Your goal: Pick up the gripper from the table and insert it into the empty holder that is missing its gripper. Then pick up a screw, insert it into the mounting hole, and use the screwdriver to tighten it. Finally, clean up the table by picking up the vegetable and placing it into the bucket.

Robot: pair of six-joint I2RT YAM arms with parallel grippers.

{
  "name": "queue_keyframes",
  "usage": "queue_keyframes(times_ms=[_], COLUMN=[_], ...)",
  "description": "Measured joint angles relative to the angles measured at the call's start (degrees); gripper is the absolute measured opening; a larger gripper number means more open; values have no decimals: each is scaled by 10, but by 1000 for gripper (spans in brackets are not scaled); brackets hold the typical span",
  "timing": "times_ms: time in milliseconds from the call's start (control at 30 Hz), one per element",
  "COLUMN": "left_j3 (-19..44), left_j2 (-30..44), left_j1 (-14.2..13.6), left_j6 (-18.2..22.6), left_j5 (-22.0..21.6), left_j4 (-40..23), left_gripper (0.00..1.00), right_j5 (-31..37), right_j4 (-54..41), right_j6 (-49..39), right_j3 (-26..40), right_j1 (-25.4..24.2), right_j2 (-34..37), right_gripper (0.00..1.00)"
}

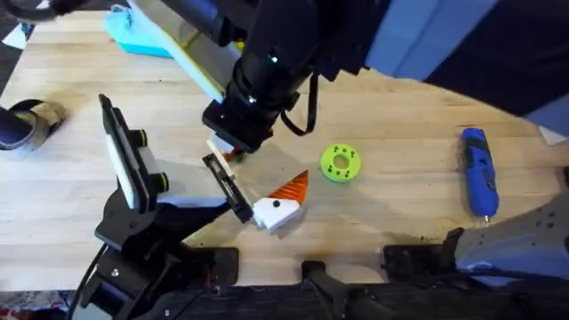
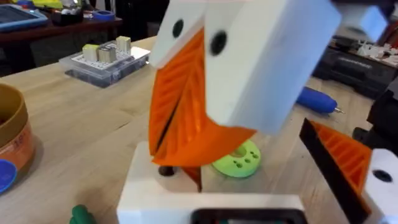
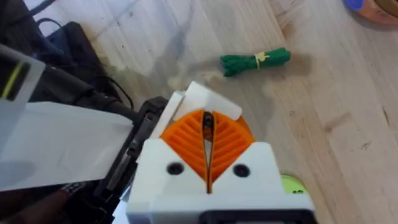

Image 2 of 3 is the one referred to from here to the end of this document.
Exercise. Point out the finger of the white orange right gripper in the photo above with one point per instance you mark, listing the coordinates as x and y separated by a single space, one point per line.
168 93
264 62

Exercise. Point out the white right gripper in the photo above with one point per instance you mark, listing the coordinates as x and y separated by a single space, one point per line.
363 21

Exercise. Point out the bare white left gripper left finger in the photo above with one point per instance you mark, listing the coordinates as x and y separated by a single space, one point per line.
146 193

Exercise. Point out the white orange left gripper right finger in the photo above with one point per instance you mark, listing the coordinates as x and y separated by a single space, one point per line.
351 161

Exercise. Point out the blue electric screwdriver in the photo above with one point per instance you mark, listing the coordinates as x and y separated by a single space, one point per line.
315 100

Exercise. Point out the green toy vegetable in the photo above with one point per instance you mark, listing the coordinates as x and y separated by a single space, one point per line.
81 215

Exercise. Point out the heap of white parts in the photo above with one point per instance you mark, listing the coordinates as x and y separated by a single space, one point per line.
377 51

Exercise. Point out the black tool case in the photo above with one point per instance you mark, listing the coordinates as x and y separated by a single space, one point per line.
351 71

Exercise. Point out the clear box with blocks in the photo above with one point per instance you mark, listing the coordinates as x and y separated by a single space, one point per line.
102 67

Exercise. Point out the green disc with holes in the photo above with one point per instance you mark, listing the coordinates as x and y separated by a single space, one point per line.
239 165

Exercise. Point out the blue tape roll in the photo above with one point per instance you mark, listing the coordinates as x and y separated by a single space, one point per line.
103 15

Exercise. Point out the small black box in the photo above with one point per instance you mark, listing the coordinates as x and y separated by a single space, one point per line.
66 17

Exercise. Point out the dark wooden side table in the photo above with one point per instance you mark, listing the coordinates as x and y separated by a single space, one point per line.
46 37

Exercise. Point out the blue round lid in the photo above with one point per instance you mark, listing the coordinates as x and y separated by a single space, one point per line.
5 175

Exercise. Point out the brown and orange toy tub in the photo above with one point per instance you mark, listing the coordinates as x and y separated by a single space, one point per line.
14 130

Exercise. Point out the blue flat tray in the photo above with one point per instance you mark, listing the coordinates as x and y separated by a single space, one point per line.
18 17

